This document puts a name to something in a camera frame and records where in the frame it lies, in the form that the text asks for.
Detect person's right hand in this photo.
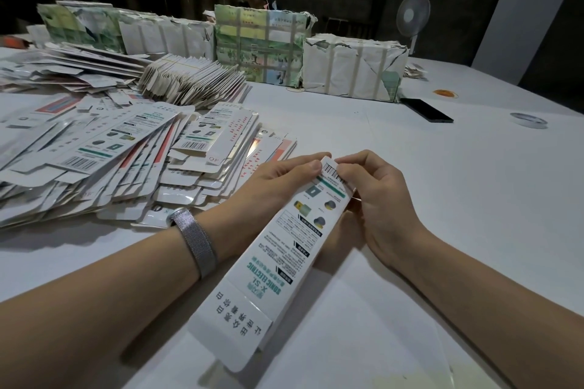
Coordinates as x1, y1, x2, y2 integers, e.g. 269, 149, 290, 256
333, 150, 430, 271

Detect person's left hand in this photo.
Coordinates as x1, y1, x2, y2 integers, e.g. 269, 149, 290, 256
201, 151, 333, 253

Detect toothbrush carton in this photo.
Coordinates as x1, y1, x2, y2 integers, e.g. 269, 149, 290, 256
187, 156, 355, 373

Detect fanned stack of white cartons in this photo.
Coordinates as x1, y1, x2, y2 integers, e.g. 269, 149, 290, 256
137, 54, 252, 110

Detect pile of cartons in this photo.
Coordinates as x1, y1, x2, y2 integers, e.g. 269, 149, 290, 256
0, 45, 297, 230

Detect person's left forearm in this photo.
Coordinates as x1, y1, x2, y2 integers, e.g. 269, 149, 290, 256
0, 224, 204, 389

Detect person's right forearm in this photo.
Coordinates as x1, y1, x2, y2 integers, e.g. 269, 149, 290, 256
397, 231, 584, 389

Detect grey band wristwatch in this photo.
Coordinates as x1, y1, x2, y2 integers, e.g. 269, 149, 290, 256
166, 207, 220, 280

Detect black smartphone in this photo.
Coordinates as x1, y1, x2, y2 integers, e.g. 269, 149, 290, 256
400, 98, 454, 125

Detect small white paper stack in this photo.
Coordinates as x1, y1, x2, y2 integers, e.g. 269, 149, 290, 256
404, 61, 428, 80

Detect green printed wrapped bundle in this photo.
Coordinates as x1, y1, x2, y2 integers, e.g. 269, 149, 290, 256
212, 4, 318, 88

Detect white tape roll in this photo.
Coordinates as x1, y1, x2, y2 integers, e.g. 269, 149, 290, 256
510, 111, 549, 130

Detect dark wooden chair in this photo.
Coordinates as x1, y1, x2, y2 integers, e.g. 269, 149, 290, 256
319, 18, 374, 39

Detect white standing fan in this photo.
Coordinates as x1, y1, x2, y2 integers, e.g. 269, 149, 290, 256
396, 0, 432, 57

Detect row of white wrapped bundles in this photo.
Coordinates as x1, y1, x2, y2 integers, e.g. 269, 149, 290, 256
36, 0, 217, 61

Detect white board panel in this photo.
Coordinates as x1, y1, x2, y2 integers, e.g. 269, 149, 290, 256
471, 0, 582, 86

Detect white strapped wrapped bundle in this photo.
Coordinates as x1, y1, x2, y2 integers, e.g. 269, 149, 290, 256
302, 33, 410, 103

